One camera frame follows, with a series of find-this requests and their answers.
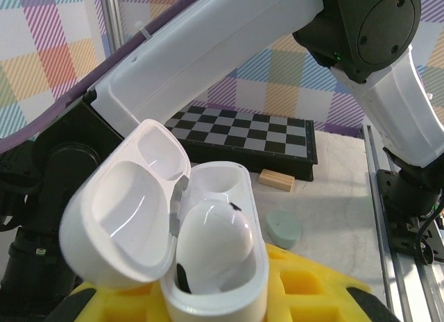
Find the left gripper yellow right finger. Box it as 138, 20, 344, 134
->
266, 244, 400, 322

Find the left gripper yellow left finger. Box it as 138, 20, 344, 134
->
68, 282, 170, 322

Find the mint green earbud charging case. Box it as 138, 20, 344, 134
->
265, 208, 302, 251

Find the white earbud charging case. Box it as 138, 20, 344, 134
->
58, 118, 271, 322

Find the white earbud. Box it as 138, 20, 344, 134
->
172, 198, 255, 296

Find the small wooden block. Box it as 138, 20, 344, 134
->
257, 168, 296, 192

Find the black white chessboard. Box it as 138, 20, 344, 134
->
164, 104, 319, 183

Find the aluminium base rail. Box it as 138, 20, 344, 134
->
359, 123, 444, 322

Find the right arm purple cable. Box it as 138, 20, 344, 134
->
0, 0, 218, 153

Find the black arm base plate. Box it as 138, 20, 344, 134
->
375, 168, 444, 264

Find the thin black cable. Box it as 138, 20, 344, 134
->
414, 210, 440, 266

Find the aluminium frame post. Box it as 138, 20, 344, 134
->
99, 0, 125, 56

